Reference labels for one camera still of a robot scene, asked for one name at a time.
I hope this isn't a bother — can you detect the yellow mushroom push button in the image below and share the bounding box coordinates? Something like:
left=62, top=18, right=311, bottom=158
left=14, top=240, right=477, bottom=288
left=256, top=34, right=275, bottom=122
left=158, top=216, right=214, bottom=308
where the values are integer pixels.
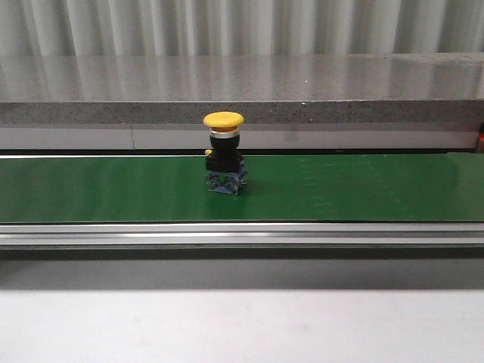
left=203, top=111, right=248, bottom=195

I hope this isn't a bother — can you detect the green conveyor belt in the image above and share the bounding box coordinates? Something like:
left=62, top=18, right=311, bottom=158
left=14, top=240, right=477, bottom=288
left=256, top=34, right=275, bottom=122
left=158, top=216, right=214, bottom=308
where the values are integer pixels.
left=1, top=153, right=483, bottom=223

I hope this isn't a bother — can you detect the grey stone countertop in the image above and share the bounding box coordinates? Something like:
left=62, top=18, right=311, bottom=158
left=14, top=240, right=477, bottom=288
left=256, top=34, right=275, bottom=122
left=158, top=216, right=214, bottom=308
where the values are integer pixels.
left=1, top=53, right=483, bottom=151

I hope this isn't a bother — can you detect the red object at right edge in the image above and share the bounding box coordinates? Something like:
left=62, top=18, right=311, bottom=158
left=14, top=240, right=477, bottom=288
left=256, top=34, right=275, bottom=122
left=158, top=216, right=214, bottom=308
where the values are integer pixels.
left=476, top=124, right=484, bottom=154

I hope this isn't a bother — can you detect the white pleated curtain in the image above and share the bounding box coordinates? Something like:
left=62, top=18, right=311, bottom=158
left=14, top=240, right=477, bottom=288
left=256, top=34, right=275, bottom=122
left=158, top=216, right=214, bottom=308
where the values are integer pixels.
left=1, top=1, right=483, bottom=56

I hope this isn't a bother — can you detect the aluminium conveyor frame rail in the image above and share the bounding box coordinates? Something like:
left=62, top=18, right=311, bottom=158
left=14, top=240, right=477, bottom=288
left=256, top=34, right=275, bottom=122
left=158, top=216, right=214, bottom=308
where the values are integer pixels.
left=1, top=222, right=483, bottom=250

